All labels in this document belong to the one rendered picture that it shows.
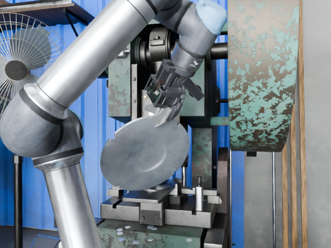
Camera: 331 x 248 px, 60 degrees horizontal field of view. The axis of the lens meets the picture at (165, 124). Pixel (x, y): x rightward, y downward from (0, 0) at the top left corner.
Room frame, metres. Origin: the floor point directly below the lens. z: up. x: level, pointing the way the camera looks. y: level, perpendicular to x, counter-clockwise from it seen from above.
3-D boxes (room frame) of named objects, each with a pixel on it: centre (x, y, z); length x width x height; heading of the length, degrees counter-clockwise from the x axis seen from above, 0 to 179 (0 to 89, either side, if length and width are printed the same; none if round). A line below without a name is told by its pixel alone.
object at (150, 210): (1.08, 0.05, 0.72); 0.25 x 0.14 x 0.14; 166
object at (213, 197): (1.20, -0.15, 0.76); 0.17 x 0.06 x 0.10; 76
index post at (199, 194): (1.08, -0.13, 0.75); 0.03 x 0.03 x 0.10; 76
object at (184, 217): (1.25, 0.01, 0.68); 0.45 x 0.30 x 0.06; 76
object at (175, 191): (1.24, 0.01, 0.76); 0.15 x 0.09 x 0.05; 76
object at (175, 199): (1.25, 0.01, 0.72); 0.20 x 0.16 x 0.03; 76
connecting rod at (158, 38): (1.25, 0.01, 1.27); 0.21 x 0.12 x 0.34; 166
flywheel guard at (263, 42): (1.26, -0.34, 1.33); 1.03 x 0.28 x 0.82; 166
